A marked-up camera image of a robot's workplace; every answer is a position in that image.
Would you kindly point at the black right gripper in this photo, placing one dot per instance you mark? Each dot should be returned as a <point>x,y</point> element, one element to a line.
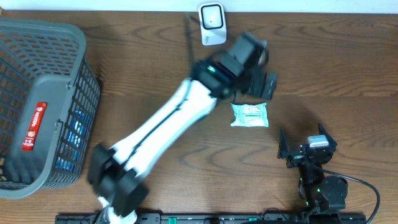
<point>283,148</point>

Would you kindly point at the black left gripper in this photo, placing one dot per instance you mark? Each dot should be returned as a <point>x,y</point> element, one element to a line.
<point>255,88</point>

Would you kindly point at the mint green wipes packet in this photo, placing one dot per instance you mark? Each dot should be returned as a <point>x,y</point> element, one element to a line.
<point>250,115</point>

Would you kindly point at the blue Oreo cookie pack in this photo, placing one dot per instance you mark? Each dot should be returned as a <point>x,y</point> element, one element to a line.
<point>74,142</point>

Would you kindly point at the red Nescafe coffee stick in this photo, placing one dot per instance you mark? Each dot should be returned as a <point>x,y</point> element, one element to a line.
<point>29,140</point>

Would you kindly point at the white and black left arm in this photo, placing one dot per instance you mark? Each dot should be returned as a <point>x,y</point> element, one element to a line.
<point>116,173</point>

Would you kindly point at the white barcode scanner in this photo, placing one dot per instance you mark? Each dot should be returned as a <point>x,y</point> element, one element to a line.
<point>212,23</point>

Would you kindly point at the grey plastic shopping basket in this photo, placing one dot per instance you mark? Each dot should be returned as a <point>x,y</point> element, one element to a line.
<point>41,62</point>

